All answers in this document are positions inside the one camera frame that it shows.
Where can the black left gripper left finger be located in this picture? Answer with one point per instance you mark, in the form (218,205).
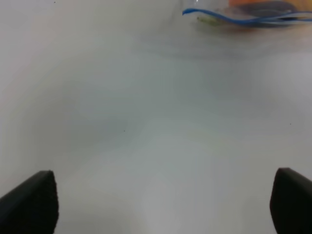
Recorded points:
(32,207)

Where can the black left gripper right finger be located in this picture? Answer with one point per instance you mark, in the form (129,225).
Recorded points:
(291,202)

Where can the clear zip bag blue seal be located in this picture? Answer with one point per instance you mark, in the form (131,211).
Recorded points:
(218,13)

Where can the dark purple eggplant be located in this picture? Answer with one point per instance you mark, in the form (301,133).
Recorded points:
(262,8)

